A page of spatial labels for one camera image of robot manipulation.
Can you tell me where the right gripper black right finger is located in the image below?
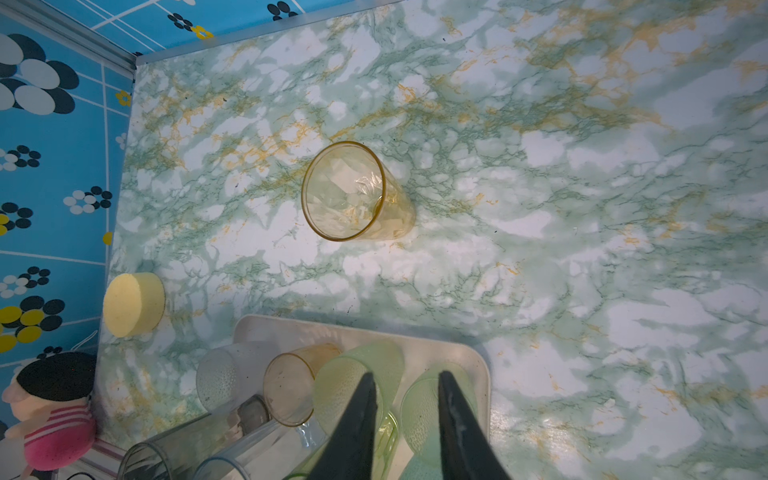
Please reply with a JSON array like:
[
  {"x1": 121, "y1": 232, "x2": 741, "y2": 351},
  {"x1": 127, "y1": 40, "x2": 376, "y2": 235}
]
[{"x1": 438, "y1": 370, "x2": 510, "y2": 479}]

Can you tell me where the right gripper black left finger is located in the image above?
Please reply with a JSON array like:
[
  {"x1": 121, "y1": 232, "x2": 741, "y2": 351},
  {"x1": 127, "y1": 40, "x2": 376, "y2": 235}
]
[{"x1": 307, "y1": 373, "x2": 378, "y2": 480}]

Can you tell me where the tall teal front glass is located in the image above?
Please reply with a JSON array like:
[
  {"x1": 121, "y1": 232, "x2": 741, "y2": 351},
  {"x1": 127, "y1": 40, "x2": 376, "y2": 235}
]
[{"x1": 399, "y1": 456, "x2": 443, "y2": 480}]

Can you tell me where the tall green glass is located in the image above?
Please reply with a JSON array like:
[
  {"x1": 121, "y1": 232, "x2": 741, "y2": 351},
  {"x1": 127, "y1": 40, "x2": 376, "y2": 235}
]
[{"x1": 286, "y1": 411, "x2": 399, "y2": 479}]

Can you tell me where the tall light blue glass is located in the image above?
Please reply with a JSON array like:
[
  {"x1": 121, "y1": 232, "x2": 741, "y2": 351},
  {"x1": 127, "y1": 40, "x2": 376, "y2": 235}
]
[{"x1": 193, "y1": 419, "x2": 327, "y2": 479}]

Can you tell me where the short pale green glass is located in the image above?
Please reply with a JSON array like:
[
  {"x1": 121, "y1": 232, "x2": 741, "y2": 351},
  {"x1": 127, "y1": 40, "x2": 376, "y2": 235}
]
[{"x1": 401, "y1": 362, "x2": 477, "y2": 467}]

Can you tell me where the short light green glass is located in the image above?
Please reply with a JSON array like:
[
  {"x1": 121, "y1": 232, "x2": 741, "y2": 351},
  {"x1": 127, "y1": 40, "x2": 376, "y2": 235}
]
[{"x1": 313, "y1": 341, "x2": 404, "y2": 435}]

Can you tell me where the short amber glass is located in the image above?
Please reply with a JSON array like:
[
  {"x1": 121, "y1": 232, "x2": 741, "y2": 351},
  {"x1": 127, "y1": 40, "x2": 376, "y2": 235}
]
[{"x1": 263, "y1": 343, "x2": 341, "y2": 427}]

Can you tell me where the short clear glass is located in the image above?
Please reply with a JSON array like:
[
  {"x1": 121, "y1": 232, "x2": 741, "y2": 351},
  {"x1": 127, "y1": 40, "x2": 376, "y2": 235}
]
[{"x1": 196, "y1": 341, "x2": 279, "y2": 415}]

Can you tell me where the tall dark grey glass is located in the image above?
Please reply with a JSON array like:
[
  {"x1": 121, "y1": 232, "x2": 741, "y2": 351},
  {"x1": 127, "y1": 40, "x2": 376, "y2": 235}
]
[{"x1": 117, "y1": 395, "x2": 270, "y2": 479}]

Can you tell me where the tall amber back glass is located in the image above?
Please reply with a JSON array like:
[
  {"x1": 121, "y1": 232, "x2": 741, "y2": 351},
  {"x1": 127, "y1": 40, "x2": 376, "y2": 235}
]
[{"x1": 301, "y1": 141, "x2": 416, "y2": 242}]

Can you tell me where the beige rectangular tray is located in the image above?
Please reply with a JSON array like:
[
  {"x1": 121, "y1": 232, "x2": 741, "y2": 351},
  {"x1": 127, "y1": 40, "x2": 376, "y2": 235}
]
[{"x1": 233, "y1": 315, "x2": 491, "y2": 437}]

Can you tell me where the yellow round sponge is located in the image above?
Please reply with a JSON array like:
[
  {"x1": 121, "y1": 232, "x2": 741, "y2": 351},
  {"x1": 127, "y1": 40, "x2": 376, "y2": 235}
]
[{"x1": 103, "y1": 272, "x2": 165, "y2": 338}]

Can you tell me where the pink plush doll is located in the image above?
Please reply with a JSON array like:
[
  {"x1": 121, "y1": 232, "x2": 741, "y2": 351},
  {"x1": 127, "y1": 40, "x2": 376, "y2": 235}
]
[{"x1": 2, "y1": 347, "x2": 97, "y2": 479}]

